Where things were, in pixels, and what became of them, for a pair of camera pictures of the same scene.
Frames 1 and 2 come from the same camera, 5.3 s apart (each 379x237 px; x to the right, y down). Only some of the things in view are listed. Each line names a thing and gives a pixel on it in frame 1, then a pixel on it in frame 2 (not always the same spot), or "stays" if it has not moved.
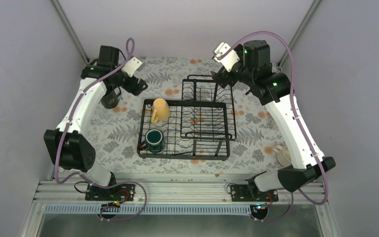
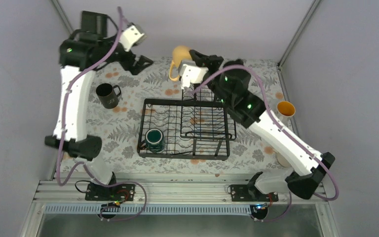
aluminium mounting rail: [160, 192] stays
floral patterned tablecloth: [186, 122] stays
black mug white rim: [110, 100] stays
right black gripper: [220, 74] to [204, 60]
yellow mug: [161, 110] to [179, 53]
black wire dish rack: [199, 128] stays
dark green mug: [154, 141] stays
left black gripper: [138, 89] to [137, 66]
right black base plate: [249, 193] stays
